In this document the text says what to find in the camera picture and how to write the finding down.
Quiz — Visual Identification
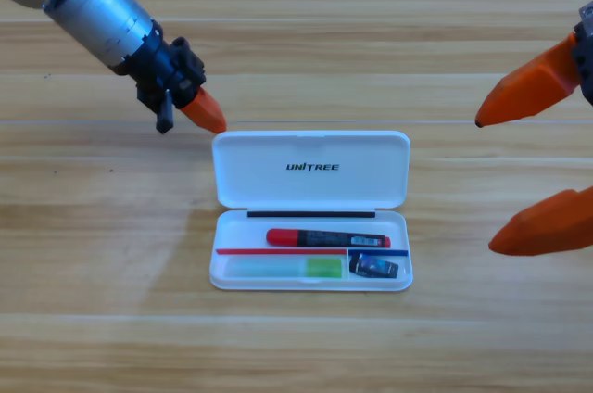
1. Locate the white Unitree pencil case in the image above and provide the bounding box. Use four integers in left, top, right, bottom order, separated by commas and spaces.
208, 130, 414, 293

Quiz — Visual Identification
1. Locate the red and black marker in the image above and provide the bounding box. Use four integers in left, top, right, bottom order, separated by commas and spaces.
266, 227, 392, 249

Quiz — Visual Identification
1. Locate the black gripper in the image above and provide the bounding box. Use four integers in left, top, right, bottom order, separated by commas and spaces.
110, 24, 228, 134
474, 0, 593, 129

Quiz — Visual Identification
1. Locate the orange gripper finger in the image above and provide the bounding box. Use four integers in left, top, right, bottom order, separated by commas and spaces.
488, 184, 593, 258

